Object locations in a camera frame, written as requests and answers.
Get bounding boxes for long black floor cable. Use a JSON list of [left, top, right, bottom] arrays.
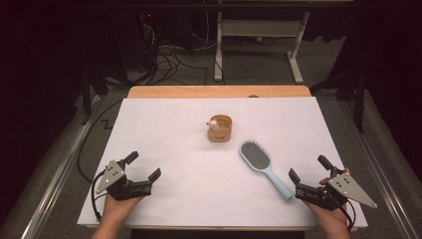
[[76, 99, 124, 184]]

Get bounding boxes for person's left hand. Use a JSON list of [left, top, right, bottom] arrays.
[[102, 193, 145, 230]]

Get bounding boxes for dark computer tower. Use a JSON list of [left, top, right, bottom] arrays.
[[111, 9, 157, 72]]

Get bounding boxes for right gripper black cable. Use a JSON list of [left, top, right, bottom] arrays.
[[331, 194, 356, 232]]

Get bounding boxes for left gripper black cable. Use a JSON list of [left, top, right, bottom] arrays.
[[91, 170, 107, 222]]

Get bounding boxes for white metal desk frame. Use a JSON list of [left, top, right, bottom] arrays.
[[213, 11, 312, 85]]

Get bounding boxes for wooden holder cup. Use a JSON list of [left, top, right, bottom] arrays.
[[207, 114, 234, 143]]

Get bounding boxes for person's right hand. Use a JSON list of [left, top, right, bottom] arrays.
[[303, 167, 353, 232]]

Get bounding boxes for tangle of floor cables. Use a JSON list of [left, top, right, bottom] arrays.
[[131, 22, 211, 87]]

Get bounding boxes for black stand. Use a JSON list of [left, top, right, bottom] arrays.
[[310, 62, 366, 134], [80, 64, 109, 126]]

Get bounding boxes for metal floor rail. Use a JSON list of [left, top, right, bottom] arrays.
[[20, 95, 102, 239], [337, 99, 422, 239]]

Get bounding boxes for white table board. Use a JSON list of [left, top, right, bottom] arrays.
[[77, 97, 369, 229]]

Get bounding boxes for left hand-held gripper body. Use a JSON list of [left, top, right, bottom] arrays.
[[95, 158, 154, 202]]

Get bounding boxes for light blue hairbrush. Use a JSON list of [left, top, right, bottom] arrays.
[[239, 139, 296, 202]]

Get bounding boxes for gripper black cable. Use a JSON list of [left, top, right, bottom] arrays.
[[91, 170, 107, 222], [331, 194, 356, 232]]

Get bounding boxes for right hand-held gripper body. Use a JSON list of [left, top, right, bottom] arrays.
[[294, 166, 378, 212]]

